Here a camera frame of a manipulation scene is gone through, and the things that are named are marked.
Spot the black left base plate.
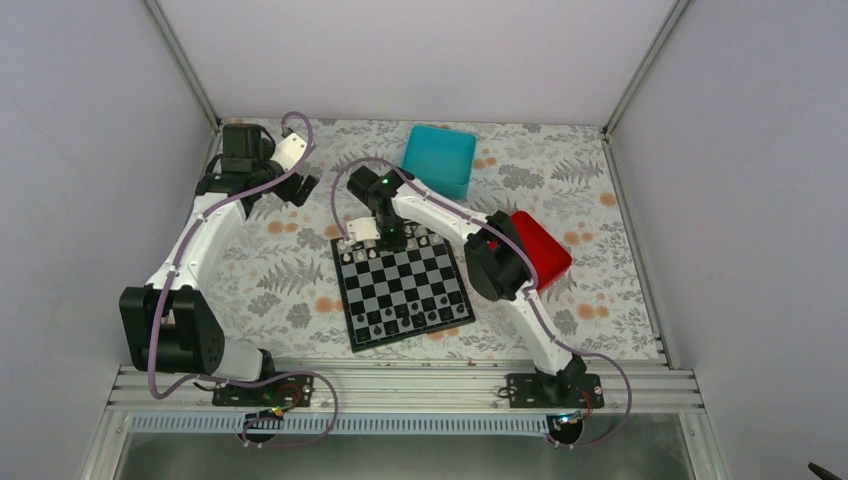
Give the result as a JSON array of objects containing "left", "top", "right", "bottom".
[{"left": 212, "top": 373, "right": 315, "bottom": 408}]

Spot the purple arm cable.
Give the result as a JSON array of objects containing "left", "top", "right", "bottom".
[
  {"left": 146, "top": 111, "right": 340, "bottom": 450},
  {"left": 329, "top": 157, "right": 632, "bottom": 450}
]

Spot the floral table mat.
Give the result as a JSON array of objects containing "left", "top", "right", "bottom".
[{"left": 202, "top": 119, "right": 660, "bottom": 362}]

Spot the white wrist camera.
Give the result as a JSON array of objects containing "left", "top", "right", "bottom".
[
  {"left": 271, "top": 132, "right": 310, "bottom": 172},
  {"left": 346, "top": 217, "right": 381, "bottom": 242}
]

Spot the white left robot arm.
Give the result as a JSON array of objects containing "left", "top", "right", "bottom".
[{"left": 119, "top": 123, "right": 318, "bottom": 405}]

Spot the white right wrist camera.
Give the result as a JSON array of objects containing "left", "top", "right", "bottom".
[{"left": 346, "top": 217, "right": 381, "bottom": 242}]

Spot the teal square box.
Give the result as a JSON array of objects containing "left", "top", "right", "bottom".
[{"left": 401, "top": 125, "right": 477, "bottom": 200}]

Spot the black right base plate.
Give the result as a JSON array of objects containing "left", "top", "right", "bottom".
[{"left": 497, "top": 373, "right": 605, "bottom": 409}]

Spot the red piece tray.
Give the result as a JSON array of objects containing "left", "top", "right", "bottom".
[{"left": 511, "top": 211, "right": 572, "bottom": 292}]

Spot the black white chessboard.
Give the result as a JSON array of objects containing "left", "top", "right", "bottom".
[{"left": 330, "top": 222, "right": 476, "bottom": 352}]

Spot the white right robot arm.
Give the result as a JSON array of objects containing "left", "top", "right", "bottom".
[{"left": 344, "top": 159, "right": 587, "bottom": 407}]

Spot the aluminium rail frame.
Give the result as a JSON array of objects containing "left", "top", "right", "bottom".
[{"left": 107, "top": 359, "right": 704, "bottom": 414}]

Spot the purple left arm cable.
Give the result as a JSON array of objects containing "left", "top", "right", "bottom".
[{"left": 146, "top": 111, "right": 340, "bottom": 450}]

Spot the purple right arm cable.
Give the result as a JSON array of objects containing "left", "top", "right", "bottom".
[{"left": 329, "top": 157, "right": 632, "bottom": 450}]

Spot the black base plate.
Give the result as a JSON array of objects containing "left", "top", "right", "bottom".
[
  {"left": 212, "top": 373, "right": 315, "bottom": 408},
  {"left": 497, "top": 373, "right": 605, "bottom": 409}
]

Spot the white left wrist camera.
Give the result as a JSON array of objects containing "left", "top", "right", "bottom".
[{"left": 271, "top": 132, "right": 310, "bottom": 172}]

